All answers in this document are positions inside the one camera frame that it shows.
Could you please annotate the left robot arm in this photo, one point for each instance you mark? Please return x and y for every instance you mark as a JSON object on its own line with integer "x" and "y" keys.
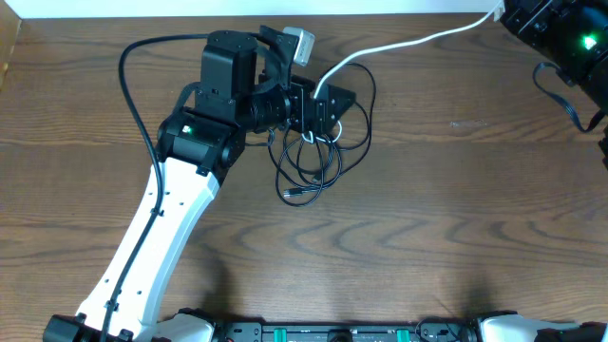
{"x": 246, "y": 85}

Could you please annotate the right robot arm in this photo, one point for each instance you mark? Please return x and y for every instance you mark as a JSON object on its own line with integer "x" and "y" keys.
{"x": 572, "y": 35}

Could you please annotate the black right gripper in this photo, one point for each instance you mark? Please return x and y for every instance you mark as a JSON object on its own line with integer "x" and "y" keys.
{"x": 528, "y": 19}

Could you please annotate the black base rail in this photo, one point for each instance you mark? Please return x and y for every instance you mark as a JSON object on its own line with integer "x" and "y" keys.
{"x": 434, "y": 329}

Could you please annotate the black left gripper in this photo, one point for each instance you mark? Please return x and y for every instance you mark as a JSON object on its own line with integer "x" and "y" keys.
{"x": 295, "y": 118}

